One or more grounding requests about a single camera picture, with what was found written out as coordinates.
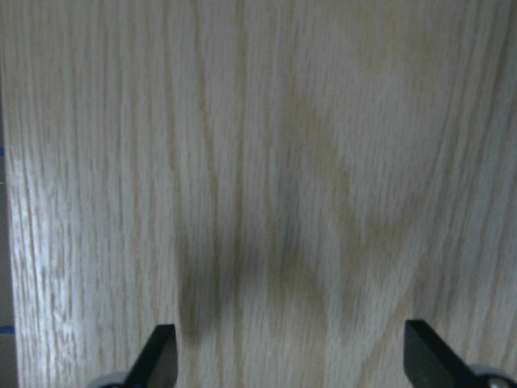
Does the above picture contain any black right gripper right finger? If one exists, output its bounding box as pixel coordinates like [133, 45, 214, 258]
[403, 319, 483, 388]

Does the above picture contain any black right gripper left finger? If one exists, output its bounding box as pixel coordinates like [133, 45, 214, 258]
[125, 324, 179, 388]

